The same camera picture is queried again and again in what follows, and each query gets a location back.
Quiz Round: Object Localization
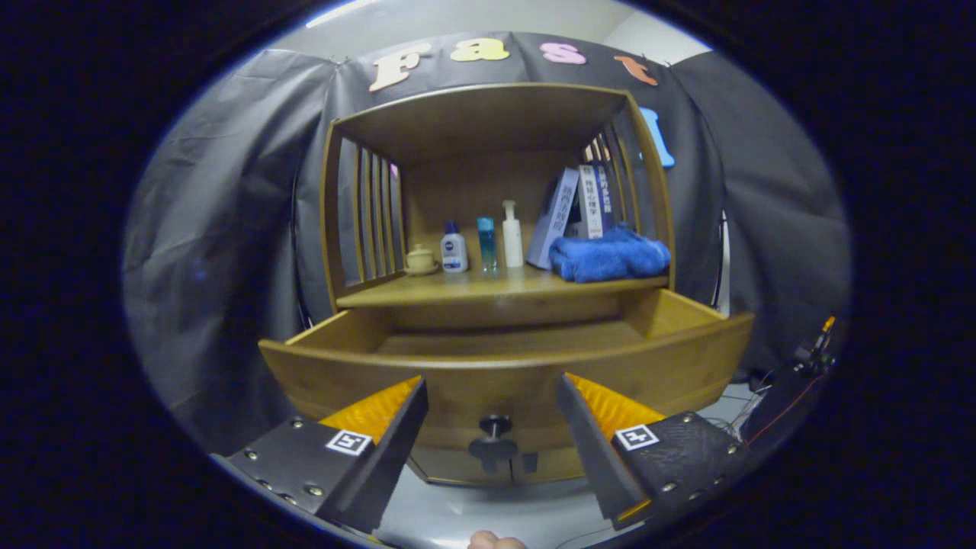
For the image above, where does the blue folded towel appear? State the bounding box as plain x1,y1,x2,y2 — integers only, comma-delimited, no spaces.
549,223,673,284

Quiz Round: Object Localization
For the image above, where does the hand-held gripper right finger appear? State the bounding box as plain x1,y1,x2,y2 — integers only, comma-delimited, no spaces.
555,372,752,531

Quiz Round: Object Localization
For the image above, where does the white spine book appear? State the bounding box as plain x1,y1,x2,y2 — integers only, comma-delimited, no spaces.
568,164,605,239

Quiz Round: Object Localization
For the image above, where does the white pump bottle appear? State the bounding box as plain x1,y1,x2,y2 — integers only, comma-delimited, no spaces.
502,200,525,268

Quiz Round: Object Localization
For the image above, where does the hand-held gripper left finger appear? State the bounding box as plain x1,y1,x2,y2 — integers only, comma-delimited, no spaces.
210,375,429,535

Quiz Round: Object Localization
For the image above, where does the white lotion bottle blue cap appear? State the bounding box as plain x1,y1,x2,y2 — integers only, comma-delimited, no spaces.
441,221,470,274

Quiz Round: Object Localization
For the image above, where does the wooden countertop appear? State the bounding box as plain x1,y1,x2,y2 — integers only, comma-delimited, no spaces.
335,263,670,309

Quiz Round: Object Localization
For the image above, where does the lavender book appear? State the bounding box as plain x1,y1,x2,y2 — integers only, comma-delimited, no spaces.
526,168,580,271

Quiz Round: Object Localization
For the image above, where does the cream lidded teacup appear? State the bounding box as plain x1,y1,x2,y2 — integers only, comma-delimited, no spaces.
403,243,441,276

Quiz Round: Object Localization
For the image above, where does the black device with orange tip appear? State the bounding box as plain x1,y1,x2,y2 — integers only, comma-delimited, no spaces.
743,315,838,451

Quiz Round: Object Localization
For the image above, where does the clear blue toner bottle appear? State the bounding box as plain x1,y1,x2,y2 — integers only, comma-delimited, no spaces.
477,217,499,272

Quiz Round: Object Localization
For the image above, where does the black drawer knob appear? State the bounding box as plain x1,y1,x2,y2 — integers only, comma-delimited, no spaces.
467,414,519,475

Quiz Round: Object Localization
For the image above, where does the dark blue book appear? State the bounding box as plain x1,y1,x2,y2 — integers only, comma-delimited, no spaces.
595,162,615,233

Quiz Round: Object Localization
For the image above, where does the wooden drawer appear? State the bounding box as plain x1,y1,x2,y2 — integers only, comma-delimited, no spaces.
258,288,756,452

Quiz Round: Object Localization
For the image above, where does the wooden cabinet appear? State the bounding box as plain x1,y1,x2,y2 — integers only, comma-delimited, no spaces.
320,82,678,487

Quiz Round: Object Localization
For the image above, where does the wooden cabinet door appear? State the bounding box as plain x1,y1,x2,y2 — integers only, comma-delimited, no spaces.
511,446,588,483
412,448,512,486

